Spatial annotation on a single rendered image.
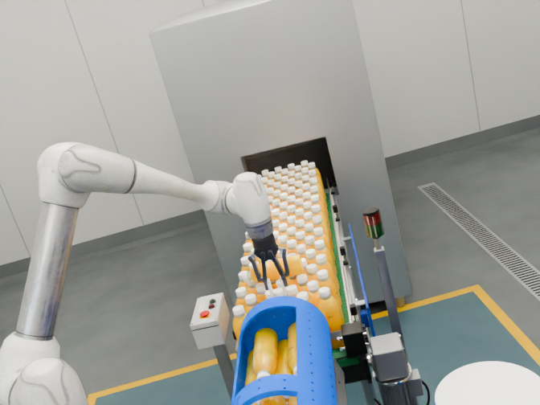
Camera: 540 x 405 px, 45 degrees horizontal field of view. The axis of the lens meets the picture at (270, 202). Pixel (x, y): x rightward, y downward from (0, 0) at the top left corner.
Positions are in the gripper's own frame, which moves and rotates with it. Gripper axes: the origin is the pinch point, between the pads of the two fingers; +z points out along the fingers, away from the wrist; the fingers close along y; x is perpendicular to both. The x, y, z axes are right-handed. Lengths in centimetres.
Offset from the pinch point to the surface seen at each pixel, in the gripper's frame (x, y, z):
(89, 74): 381, -178, -57
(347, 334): -10.6, 20.1, 16.5
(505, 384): -53, 60, 14
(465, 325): 134, 77, 115
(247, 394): -64, -3, -5
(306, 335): -38.9, 11.1, -3.2
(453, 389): -51, 47, 14
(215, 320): -1.9, -23.4, 6.3
